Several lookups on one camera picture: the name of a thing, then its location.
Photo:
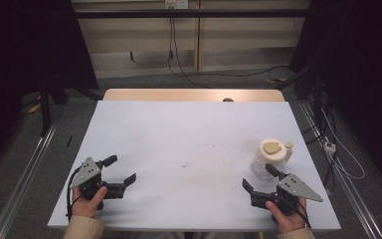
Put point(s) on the wooden table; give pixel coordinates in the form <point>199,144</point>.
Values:
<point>179,94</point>

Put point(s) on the black curtain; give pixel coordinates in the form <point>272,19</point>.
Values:
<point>30,49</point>
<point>361,66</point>

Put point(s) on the black metal stand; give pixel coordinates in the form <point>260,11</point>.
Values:
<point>45,106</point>

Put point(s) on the person's left hand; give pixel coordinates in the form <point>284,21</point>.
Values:
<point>86,205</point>

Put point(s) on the white table mat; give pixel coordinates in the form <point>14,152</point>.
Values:
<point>185,149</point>

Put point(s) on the white power strip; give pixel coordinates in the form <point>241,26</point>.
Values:
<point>329,147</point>

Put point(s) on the white wall socket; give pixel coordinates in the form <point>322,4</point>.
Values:
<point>176,3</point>

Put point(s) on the person's right hand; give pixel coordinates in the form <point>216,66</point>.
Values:
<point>286,220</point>

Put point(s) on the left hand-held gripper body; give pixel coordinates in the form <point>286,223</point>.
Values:
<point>87,171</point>

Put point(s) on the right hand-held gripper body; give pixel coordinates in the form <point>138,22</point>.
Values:
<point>290,192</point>

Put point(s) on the wooden wall post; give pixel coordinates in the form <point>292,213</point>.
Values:
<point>197,36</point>

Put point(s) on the black horizontal bar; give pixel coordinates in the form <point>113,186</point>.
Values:
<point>192,13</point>

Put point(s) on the aluminium floor rail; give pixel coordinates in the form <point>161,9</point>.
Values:
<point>20,179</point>
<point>348,186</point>

